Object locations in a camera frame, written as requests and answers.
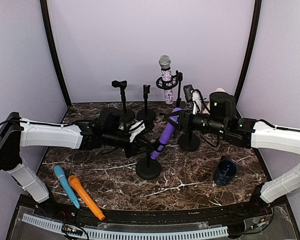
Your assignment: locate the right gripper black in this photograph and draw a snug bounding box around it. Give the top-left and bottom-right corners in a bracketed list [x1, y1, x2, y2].
[165, 107, 228, 136]

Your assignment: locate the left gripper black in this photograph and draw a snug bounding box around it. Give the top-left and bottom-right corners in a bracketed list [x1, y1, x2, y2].
[103, 129, 153, 158]

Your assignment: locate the purple microphone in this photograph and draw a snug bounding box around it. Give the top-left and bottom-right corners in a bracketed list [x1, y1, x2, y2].
[150, 122, 175, 160]

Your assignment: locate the black stand of orange microphone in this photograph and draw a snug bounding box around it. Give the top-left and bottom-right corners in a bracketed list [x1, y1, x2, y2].
[136, 84, 157, 121]

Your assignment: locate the black stand of purple microphone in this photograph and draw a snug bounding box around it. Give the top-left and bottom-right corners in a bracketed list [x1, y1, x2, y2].
[135, 151, 162, 180]

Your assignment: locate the black stand of pink microphone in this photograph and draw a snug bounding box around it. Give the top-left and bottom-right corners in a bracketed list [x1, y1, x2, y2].
[178, 132, 201, 152]

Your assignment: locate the black stand of blue microphone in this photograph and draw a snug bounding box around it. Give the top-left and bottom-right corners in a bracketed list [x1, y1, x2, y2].
[111, 80, 135, 122]

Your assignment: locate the pink microphone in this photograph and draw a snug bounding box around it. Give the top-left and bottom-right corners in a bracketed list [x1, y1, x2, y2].
[207, 87, 226, 110]

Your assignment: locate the orange microphone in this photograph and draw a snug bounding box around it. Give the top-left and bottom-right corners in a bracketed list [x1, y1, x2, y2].
[68, 175, 106, 221]

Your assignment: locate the blue microphone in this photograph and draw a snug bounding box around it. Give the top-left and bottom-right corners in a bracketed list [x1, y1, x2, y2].
[53, 165, 81, 209]

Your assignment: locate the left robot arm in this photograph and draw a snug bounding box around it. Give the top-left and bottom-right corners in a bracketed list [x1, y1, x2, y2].
[0, 107, 154, 218]

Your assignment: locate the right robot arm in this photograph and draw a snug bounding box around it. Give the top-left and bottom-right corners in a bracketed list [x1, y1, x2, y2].
[164, 91, 300, 217]

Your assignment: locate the silver glitter microphone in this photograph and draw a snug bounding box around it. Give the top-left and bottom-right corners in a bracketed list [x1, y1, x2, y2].
[158, 55, 173, 105]

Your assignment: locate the dark blue mug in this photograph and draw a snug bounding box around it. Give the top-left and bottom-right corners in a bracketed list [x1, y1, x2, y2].
[213, 155, 238, 186]

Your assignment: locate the small circuit board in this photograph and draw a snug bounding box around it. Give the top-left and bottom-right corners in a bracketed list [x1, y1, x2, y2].
[61, 224, 84, 237]

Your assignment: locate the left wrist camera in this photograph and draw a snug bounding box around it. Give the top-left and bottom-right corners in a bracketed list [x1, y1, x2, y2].
[128, 120, 154, 143]

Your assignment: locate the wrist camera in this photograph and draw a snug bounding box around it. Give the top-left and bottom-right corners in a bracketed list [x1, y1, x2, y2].
[128, 120, 154, 143]
[183, 84, 202, 115]

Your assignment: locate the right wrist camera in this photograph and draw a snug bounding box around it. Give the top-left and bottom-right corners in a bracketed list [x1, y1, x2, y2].
[183, 84, 202, 115]

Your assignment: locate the black tripod shock-mount stand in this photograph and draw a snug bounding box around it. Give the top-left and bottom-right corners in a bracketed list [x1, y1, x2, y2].
[155, 70, 183, 108]

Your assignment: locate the white slotted cable duct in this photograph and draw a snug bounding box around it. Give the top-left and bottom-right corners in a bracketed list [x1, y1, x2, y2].
[21, 213, 229, 240]

